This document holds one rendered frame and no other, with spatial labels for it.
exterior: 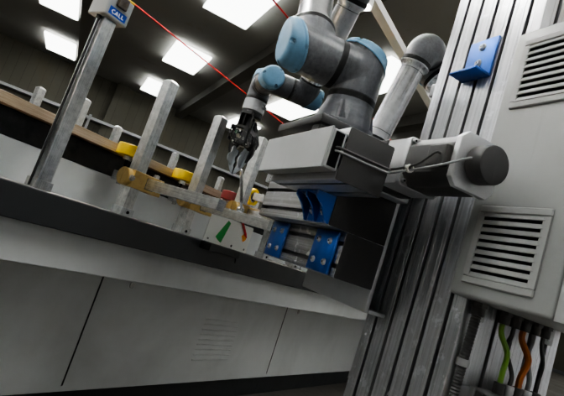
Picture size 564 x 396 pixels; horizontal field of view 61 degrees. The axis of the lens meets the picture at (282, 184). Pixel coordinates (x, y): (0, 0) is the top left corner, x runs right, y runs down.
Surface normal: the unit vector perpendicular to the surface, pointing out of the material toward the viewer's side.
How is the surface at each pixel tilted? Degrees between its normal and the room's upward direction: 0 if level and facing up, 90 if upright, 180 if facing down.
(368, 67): 90
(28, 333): 90
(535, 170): 90
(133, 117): 90
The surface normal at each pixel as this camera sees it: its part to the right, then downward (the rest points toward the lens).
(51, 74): 0.41, 0.00
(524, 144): -0.86, -0.35
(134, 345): 0.81, 0.19
